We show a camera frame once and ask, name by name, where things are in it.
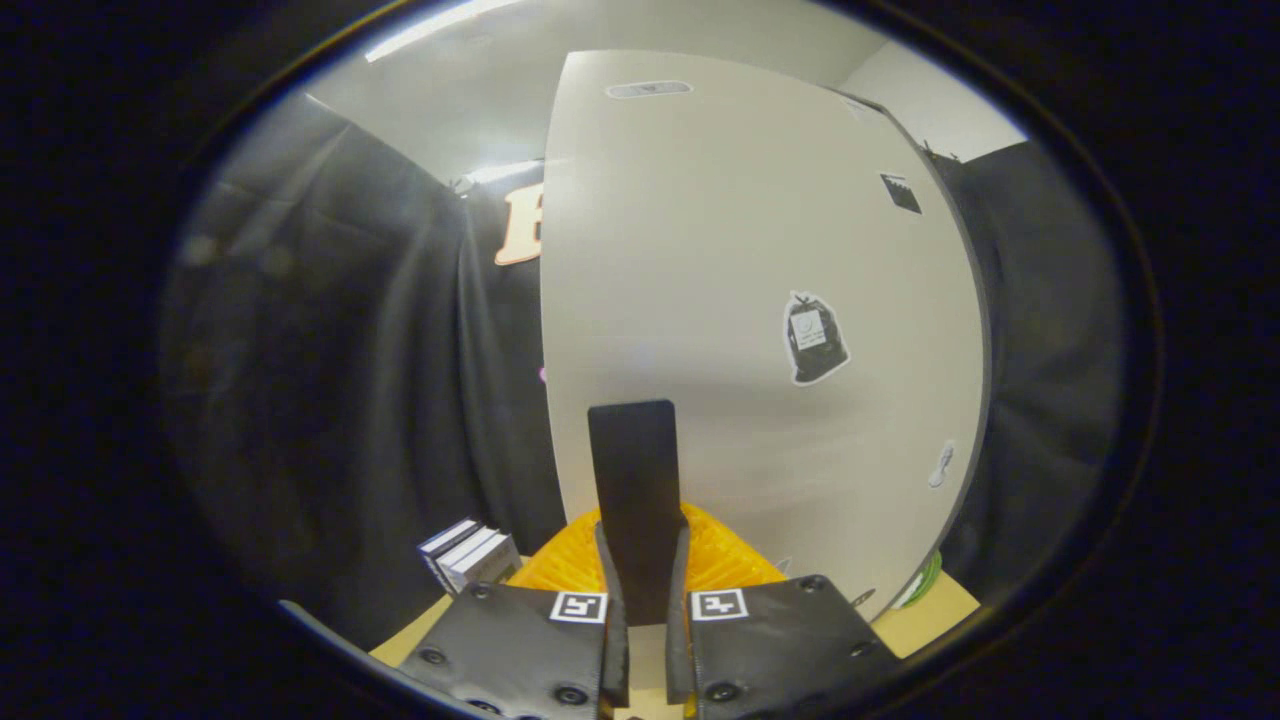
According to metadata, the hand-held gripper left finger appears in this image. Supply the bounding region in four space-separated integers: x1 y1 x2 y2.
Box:
398 505 631 720

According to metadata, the black door handle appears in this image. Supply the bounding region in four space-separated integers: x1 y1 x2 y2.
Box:
588 400 683 626

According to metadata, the white shoe cabinet door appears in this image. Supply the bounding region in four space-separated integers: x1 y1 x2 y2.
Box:
540 50 993 623

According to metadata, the green striped watermelon toy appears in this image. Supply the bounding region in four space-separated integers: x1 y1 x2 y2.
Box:
898 550 944 609

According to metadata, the white dark-edged box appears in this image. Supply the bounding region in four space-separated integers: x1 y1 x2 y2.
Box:
445 530 522 594
418 517 487 593

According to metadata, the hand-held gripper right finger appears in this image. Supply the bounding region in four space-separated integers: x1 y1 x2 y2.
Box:
665 503 901 720

